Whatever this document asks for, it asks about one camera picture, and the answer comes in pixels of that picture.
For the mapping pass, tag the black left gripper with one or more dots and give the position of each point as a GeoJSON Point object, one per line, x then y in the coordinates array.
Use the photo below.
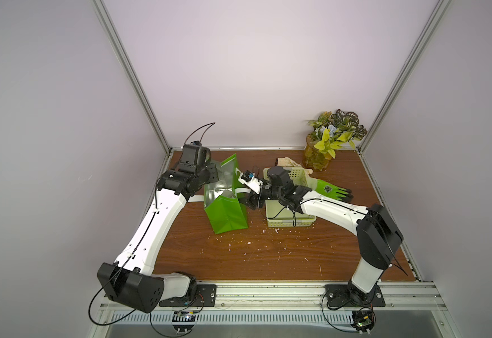
{"type": "Point", "coordinates": [210, 170]}

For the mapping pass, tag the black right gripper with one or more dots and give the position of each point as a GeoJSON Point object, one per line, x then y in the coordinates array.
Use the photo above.
{"type": "Point", "coordinates": [249, 198]}

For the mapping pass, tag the light green perforated basket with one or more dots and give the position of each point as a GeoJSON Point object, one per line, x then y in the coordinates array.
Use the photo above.
{"type": "Point", "coordinates": [278, 216]}

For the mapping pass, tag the green insulated delivery bag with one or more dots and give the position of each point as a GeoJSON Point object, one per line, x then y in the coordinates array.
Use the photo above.
{"type": "Point", "coordinates": [221, 199]}

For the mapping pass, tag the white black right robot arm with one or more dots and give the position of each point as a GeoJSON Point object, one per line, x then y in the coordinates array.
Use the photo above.
{"type": "Point", "coordinates": [378, 236]}

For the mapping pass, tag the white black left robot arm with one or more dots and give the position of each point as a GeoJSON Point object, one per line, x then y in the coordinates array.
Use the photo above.
{"type": "Point", "coordinates": [130, 279]}

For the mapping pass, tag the beige knit cotton glove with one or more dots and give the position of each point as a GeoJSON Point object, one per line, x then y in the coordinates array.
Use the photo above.
{"type": "Point", "coordinates": [290, 163]}

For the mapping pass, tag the amber plastic vase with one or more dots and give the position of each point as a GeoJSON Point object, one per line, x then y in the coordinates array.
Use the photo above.
{"type": "Point", "coordinates": [313, 158]}

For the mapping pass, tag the green black work glove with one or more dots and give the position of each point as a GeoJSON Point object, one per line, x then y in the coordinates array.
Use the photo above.
{"type": "Point", "coordinates": [329, 190]}

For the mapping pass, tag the artificial flower plant bouquet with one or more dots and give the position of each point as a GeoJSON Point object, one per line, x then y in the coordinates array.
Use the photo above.
{"type": "Point", "coordinates": [333, 130]}

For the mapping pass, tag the small circuit board left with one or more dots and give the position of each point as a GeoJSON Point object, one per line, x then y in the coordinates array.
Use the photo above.
{"type": "Point", "coordinates": [183, 322]}

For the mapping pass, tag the small circuit board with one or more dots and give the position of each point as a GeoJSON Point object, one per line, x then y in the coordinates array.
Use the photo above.
{"type": "Point", "coordinates": [183, 322]}
{"type": "Point", "coordinates": [364, 320]}

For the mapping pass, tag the small circuit board right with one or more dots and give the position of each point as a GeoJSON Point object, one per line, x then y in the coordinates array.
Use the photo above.
{"type": "Point", "coordinates": [364, 320]}

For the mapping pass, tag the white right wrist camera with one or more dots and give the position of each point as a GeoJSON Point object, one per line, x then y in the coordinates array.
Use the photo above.
{"type": "Point", "coordinates": [249, 180]}

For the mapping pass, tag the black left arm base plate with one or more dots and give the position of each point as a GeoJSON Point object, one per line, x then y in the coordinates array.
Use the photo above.
{"type": "Point", "coordinates": [203, 295]}

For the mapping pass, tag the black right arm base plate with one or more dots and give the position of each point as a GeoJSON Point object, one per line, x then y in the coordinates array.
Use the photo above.
{"type": "Point", "coordinates": [342, 295]}

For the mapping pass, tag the aluminium front frame rail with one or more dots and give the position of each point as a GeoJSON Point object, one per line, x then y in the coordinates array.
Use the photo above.
{"type": "Point", "coordinates": [304, 295]}

